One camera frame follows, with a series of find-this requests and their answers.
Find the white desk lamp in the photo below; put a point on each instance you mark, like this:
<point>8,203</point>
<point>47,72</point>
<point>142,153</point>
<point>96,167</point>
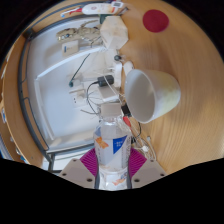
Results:
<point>68,63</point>

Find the tree creature figurine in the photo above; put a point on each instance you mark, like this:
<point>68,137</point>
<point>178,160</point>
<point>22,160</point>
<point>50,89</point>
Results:
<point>83,32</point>

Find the clear plastic water bottle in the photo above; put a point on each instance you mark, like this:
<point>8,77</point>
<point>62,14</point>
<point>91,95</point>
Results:
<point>111,146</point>

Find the small white desk clock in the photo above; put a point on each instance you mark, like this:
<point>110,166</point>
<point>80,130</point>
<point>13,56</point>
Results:
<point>117,4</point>

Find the flat round red coaster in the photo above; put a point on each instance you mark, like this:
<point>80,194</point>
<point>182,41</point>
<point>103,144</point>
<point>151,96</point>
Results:
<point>155,20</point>

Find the black charger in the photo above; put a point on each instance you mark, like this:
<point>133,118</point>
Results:
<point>105,80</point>

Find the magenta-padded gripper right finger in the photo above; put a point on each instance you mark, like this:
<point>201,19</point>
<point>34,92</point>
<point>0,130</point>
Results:
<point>150,170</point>

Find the grey metal frame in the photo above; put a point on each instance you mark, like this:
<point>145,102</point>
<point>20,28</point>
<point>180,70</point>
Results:
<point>25,83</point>

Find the white wall device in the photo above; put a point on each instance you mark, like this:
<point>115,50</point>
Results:
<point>70,47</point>

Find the black power adapter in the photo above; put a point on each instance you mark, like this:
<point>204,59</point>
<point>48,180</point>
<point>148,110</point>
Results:
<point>126,110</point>

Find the cream ceramic mug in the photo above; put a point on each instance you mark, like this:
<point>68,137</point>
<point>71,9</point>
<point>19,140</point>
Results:
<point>156,93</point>

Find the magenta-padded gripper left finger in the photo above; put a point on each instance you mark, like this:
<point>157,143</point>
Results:
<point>75,170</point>

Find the white oval case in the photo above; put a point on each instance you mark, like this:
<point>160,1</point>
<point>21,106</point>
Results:
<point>128,67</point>

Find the white power strip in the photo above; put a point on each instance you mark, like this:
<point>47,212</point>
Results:
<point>117,71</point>

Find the white polygonal box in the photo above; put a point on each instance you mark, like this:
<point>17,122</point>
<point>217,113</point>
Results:
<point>114,32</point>

